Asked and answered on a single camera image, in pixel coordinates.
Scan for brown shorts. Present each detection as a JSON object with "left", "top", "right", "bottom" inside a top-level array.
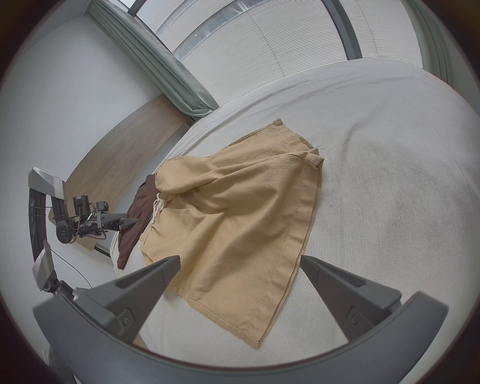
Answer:
[{"left": 117, "top": 174, "right": 160, "bottom": 271}]

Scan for grey-green curtain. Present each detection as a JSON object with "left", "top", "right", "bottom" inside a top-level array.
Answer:
[
  {"left": 88, "top": 0, "right": 220, "bottom": 118},
  {"left": 409, "top": 0, "right": 463, "bottom": 89}
]

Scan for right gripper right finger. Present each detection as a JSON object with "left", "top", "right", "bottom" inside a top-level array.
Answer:
[{"left": 300, "top": 255, "right": 403, "bottom": 344}]

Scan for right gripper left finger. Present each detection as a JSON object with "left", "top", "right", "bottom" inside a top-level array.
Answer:
[{"left": 73, "top": 255, "right": 181, "bottom": 344}]

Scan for tan shorts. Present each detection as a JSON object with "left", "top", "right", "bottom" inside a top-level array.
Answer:
[{"left": 140, "top": 119, "right": 325, "bottom": 351}]

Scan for bed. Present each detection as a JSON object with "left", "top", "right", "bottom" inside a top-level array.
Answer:
[{"left": 48, "top": 56, "right": 479, "bottom": 361}]

